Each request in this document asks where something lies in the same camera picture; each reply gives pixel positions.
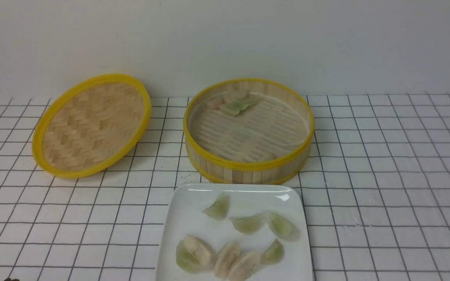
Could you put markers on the yellow rimmed bamboo steamer basket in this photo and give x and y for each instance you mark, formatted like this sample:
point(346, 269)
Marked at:
point(225, 149)

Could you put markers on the green dumpling plate top left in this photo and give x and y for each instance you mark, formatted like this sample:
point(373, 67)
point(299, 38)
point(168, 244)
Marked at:
point(219, 209)

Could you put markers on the green dumpling plate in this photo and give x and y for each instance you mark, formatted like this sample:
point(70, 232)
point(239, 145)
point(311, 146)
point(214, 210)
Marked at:
point(219, 209)
point(247, 225)
point(281, 227)

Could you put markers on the green dumpling plate middle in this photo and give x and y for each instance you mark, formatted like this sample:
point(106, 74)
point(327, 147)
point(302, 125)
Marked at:
point(247, 225)

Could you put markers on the white square plate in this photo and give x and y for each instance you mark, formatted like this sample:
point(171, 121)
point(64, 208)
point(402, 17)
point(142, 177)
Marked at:
point(185, 217)

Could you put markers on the green dumpling plate right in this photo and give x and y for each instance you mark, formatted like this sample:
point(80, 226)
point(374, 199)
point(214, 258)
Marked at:
point(281, 227)

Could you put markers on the white dumpling plate middle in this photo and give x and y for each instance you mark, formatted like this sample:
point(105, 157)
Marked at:
point(225, 258)

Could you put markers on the white dumpling plate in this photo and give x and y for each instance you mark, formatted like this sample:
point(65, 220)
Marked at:
point(199, 249)
point(225, 258)
point(245, 266)

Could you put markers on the white dumpling plate left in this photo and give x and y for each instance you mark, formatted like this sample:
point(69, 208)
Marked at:
point(199, 249)

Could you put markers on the white dumpling plate right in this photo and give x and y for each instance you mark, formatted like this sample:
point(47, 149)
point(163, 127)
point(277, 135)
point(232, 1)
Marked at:
point(245, 266)

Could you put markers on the green dumpling steamer back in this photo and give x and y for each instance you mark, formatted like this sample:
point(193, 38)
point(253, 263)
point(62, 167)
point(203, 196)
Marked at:
point(233, 108)

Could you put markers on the pink dumpling steamer back left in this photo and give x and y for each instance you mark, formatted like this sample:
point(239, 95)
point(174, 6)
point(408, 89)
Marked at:
point(215, 102)

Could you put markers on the white dumpling steamer front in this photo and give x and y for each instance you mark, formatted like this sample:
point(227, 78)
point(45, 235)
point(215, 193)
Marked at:
point(269, 156)

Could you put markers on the white dumpling steamer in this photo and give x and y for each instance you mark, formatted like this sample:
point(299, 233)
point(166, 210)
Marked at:
point(269, 156)
point(239, 95)

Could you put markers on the white dumpling steamer back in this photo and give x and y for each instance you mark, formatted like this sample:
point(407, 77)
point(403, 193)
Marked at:
point(239, 95)

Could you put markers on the yellow rimmed bamboo steamer lid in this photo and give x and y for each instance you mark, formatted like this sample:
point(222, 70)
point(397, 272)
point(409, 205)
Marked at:
point(91, 126)

